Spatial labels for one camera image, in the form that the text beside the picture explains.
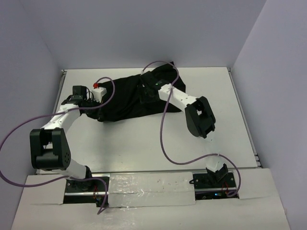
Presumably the black t shirt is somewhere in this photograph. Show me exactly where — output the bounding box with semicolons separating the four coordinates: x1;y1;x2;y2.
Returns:
86;64;186;122

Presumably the aluminium table rail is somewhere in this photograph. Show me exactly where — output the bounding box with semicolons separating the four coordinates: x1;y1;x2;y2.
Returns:
35;69;67;174

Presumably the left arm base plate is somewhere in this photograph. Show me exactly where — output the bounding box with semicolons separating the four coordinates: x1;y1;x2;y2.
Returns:
63;180;106;207

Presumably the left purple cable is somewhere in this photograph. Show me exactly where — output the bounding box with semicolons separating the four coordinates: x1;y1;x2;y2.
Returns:
0;76;117;214

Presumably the purple cable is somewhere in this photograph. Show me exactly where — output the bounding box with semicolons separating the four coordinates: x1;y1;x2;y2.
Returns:
0;76;117;214
142;61;242;197

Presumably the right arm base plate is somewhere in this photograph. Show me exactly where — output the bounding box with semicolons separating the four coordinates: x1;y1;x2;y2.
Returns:
189;172;238;200

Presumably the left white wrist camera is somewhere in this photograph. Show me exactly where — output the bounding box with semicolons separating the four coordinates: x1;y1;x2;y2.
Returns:
92;83;107;103

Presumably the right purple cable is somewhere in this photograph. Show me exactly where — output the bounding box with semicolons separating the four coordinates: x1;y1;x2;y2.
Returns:
142;61;242;197

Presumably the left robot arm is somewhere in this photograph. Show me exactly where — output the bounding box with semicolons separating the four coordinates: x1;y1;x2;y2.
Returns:
30;84;107;191

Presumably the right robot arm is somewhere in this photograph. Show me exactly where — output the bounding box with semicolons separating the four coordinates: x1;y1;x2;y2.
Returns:
140;71;228;187

